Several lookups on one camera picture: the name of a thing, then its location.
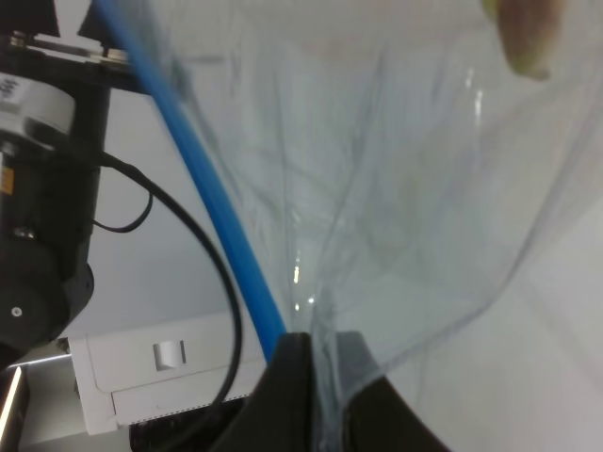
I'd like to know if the white box unit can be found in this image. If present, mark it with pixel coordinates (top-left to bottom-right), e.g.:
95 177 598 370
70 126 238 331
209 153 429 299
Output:
56 314 274 437

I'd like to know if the black cable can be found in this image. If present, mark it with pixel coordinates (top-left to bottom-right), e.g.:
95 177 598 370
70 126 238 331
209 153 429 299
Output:
93 150 246 452

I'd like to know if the clear zip bag blue seal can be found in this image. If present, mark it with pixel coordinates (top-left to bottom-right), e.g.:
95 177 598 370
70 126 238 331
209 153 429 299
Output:
95 1 602 451

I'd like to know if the yellow pear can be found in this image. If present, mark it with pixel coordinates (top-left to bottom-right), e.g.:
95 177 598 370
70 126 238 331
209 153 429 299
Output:
481 0 567 81

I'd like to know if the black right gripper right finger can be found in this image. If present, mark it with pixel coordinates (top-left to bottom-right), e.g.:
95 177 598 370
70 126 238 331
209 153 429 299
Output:
334 331 448 451

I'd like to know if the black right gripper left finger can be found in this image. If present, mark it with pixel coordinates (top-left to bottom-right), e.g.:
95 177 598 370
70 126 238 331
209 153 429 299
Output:
211 332 320 452

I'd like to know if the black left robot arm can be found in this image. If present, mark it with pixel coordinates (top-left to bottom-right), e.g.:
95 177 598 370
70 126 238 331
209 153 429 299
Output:
1 1 141 367

